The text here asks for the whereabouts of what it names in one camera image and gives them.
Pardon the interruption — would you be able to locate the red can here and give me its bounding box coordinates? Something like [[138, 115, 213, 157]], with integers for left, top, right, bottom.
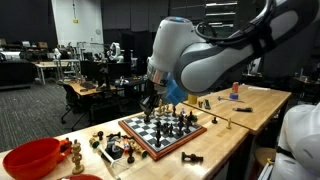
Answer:
[[231, 81, 240, 94]]

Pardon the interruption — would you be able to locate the chessboard with orange frame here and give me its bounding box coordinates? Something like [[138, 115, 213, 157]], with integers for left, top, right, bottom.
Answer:
[[117, 110, 208, 162]]

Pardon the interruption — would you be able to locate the yellow cup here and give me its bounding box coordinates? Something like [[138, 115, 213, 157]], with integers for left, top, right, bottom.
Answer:
[[187, 94, 199, 105]]

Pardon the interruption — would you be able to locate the red bowl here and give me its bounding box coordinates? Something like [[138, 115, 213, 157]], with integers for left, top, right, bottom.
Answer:
[[1, 137, 73, 180]]

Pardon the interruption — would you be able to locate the black chess bishop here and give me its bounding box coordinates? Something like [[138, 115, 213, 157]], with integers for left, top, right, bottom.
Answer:
[[154, 128, 163, 149]]

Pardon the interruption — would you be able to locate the wooden desk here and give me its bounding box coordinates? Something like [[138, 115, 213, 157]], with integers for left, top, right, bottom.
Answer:
[[58, 79, 118, 98]]

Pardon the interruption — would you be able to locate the tall tan chess piece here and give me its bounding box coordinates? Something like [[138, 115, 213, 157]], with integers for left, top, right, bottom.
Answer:
[[70, 139, 85, 176], [157, 98, 164, 116]]

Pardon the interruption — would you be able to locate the round wooden stool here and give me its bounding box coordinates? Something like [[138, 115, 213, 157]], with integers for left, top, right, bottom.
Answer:
[[254, 146, 278, 169]]

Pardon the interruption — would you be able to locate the black office chair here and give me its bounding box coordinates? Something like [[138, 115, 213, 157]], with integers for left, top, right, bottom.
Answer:
[[60, 83, 88, 132]]

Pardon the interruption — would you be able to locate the dark hand tool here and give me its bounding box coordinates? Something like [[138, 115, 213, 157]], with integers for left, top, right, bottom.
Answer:
[[203, 98, 212, 111]]

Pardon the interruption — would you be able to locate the white paper strip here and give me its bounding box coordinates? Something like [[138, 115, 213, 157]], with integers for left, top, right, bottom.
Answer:
[[247, 85, 272, 92]]

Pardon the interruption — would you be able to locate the orange blue glue stick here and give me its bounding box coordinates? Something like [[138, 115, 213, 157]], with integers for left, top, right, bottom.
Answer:
[[122, 139, 131, 155]]

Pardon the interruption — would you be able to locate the blue handled screwdriver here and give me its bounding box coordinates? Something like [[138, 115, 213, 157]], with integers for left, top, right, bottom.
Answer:
[[217, 95, 245, 104]]

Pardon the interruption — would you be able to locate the black cabinet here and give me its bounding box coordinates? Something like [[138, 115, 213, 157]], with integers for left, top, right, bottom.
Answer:
[[0, 59, 34, 89]]

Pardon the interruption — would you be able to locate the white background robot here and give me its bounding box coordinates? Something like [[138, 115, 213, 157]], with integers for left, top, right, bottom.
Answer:
[[106, 41, 125, 64]]

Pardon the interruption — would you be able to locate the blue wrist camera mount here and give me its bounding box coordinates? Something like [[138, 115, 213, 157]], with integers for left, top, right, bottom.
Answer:
[[165, 79, 188, 106]]

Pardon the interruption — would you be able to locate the black pen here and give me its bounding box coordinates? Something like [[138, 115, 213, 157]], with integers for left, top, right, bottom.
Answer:
[[232, 106, 254, 113]]

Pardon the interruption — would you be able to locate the black monitor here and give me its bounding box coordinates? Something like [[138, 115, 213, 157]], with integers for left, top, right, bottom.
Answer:
[[106, 62, 132, 81], [79, 60, 101, 79]]

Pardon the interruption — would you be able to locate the white table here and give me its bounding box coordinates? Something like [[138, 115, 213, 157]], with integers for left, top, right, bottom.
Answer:
[[33, 59, 81, 86]]

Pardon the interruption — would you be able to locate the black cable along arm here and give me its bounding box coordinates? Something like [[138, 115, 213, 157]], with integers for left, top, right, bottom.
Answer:
[[194, 0, 278, 44]]

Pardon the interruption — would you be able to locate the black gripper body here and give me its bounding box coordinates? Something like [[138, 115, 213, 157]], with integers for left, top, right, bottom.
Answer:
[[141, 81, 167, 105]]

